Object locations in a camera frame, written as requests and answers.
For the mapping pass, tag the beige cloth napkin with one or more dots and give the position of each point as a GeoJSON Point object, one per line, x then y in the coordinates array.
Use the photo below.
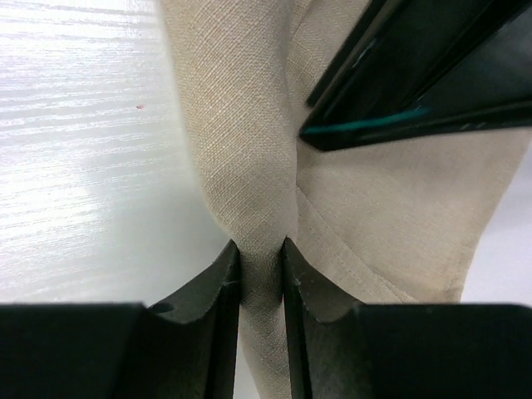
{"type": "Point", "coordinates": [388, 223]}

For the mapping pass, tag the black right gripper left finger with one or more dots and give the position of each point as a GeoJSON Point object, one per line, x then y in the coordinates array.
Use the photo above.
{"type": "Point", "coordinates": [184, 346]}

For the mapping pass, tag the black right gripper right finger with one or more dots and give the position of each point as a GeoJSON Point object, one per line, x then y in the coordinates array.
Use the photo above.
{"type": "Point", "coordinates": [339, 347]}

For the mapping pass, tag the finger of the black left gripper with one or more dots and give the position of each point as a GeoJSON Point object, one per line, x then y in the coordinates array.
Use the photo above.
{"type": "Point", "coordinates": [505, 59]}
{"type": "Point", "coordinates": [406, 55]}

